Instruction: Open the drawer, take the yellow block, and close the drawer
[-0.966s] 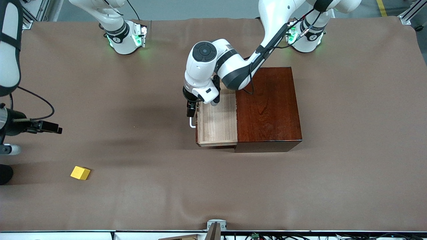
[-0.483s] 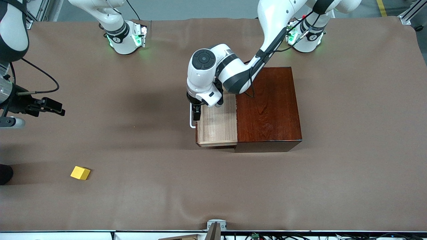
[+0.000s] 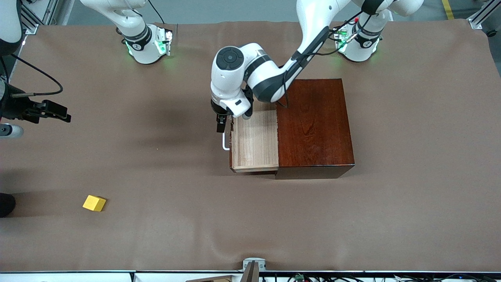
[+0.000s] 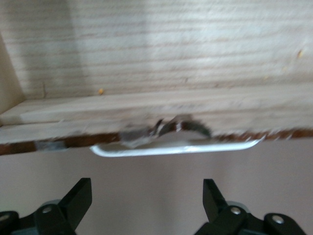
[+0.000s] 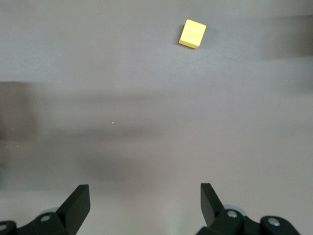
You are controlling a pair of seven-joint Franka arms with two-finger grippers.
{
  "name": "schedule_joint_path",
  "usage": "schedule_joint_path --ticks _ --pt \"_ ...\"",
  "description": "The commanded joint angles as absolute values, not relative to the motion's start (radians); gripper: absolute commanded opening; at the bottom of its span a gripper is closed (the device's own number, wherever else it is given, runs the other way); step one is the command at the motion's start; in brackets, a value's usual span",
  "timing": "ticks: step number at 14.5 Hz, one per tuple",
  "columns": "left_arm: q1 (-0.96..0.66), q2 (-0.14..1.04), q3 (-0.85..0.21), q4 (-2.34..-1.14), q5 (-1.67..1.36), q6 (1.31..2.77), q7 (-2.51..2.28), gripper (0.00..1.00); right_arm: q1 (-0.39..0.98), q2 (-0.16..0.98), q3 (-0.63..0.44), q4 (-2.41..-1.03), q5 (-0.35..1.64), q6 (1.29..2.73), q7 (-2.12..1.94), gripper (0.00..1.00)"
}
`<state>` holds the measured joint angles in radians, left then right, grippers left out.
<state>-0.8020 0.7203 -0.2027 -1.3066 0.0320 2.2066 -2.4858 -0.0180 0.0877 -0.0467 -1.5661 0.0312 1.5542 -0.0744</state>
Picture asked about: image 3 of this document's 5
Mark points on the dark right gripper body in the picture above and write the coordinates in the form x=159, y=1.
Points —
x=15, y=107

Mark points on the aluminium frame profile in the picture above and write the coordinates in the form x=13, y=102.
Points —
x=32, y=29
x=475, y=21

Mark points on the grey metal clamp bracket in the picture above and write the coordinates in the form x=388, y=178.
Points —
x=250, y=259

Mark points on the black caster wheel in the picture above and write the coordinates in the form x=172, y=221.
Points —
x=491, y=33

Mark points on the white table edge rail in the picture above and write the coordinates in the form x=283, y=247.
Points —
x=78, y=277

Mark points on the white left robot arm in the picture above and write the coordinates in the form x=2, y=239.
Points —
x=229, y=74

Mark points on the yellow block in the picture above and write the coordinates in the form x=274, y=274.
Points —
x=94, y=203

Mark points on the brown table cover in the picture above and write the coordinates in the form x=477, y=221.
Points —
x=156, y=219

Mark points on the light wooden plank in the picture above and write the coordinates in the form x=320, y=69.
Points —
x=215, y=279

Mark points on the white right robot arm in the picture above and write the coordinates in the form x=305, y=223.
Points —
x=145, y=51

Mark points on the dark red wooden cabinet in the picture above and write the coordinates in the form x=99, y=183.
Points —
x=313, y=125

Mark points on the black rounded object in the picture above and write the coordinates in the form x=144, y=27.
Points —
x=6, y=205

